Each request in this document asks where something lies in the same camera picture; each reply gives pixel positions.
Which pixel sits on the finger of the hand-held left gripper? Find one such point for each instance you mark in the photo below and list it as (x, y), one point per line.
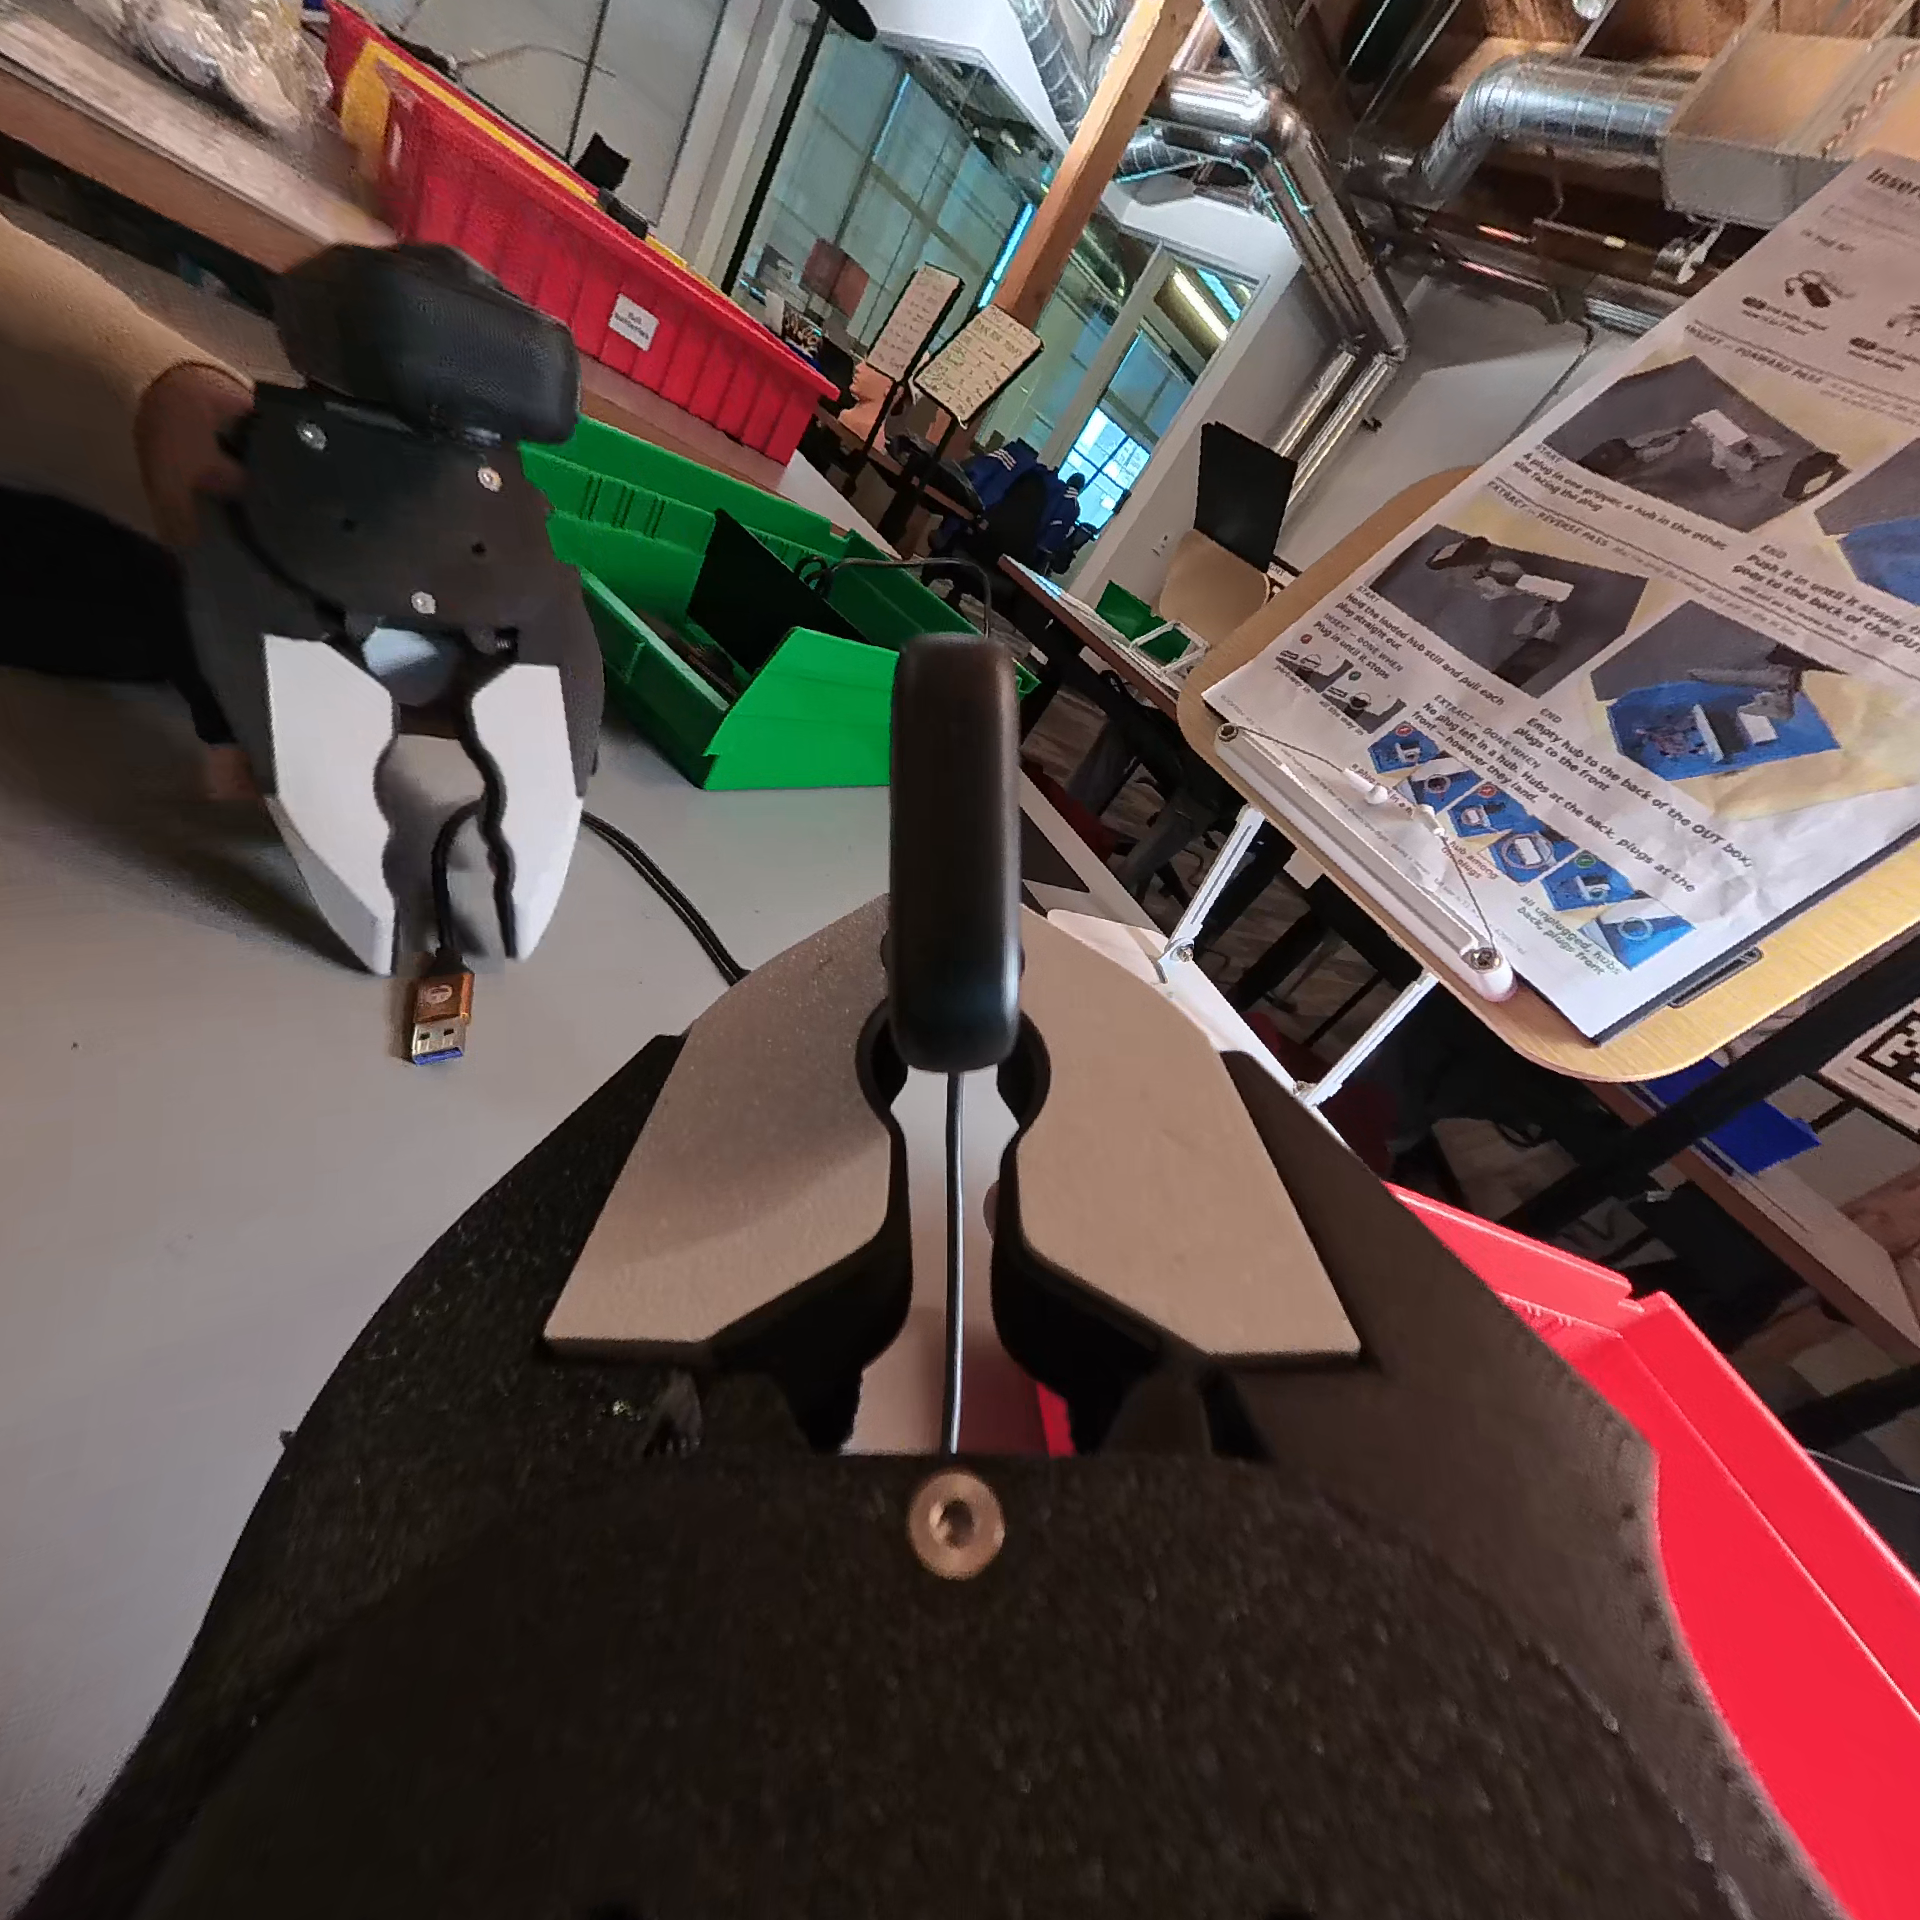
(323, 781)
(534, 796)

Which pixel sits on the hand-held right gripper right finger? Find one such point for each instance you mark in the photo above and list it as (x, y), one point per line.
(1185, 1201)

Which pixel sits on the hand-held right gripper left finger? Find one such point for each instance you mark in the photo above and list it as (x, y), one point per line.
(735, 1185)

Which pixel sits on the green plastic bin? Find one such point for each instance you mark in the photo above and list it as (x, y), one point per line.
(811, 705)

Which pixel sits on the black usb hub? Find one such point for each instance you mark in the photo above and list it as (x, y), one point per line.
(957, 839)

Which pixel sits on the red plastic bin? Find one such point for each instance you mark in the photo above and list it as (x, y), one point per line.
(1724, 1500)

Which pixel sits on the person's left forearm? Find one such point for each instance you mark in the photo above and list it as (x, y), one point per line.
(77, 359)

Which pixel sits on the person's left hand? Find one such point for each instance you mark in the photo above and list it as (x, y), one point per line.
(189, 452)

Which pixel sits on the black bin divider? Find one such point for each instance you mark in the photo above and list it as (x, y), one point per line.
(758, 593)

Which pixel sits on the red slatted crate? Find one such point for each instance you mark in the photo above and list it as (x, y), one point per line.
(601, 284)

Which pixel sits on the crumpled aluminium foil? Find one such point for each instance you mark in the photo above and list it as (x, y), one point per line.
(196, 54)

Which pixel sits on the text board on stand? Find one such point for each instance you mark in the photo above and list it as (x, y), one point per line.
(914, 324)
(985, 359)

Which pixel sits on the blue plastic bin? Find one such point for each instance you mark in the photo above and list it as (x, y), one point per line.
(1741, 1125)

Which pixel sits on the small green bin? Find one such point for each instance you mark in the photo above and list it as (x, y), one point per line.
(1142, 619)

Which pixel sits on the wooden poster board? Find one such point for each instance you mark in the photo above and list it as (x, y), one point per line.
(1771, 998)

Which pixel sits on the black flat panel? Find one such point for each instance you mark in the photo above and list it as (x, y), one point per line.
(1244, 494)

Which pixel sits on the black white marker sign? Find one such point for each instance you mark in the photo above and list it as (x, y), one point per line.
(1883, 1067)

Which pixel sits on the instruction poster sheet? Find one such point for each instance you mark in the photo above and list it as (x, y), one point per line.
(1652, 601)

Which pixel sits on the wooden post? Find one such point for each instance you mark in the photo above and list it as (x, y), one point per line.
(1097, 165)

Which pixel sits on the silver duct pipes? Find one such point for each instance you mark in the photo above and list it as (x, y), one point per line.
(1547, 106)

